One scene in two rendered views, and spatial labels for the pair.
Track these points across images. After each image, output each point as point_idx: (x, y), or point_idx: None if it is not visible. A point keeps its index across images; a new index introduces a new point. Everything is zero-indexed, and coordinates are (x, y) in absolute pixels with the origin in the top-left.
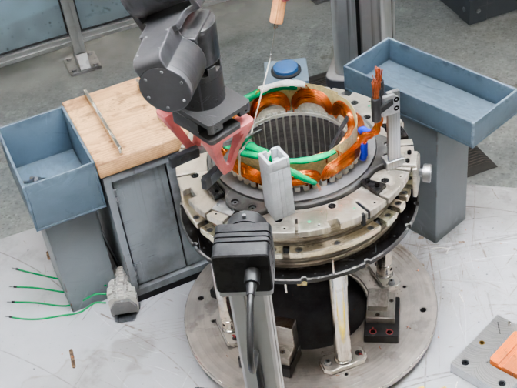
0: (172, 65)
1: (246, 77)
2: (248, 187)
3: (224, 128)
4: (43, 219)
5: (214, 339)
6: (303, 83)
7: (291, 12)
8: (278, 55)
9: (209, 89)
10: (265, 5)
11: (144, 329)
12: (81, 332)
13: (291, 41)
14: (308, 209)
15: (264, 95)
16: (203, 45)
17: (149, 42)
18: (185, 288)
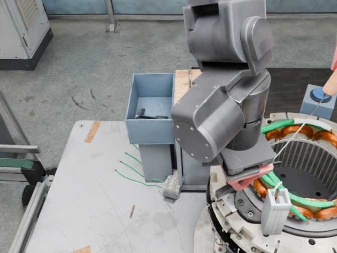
0: (204, 127)
1: (301, 58)
2: (255, 194)
3: (244, 169)
4: (135, 139)
5: (208, 242)
6: (329, 128)
7: (336, 33)
8: (321, 52)
9: (242, 138)
10: (324, 25)
11: (175, 212)
12: (144, 197)
13: (330, 47)
14: (291, 236)
15: (296, 125)
16: (248, 106)
17: (194, 93)
18: None
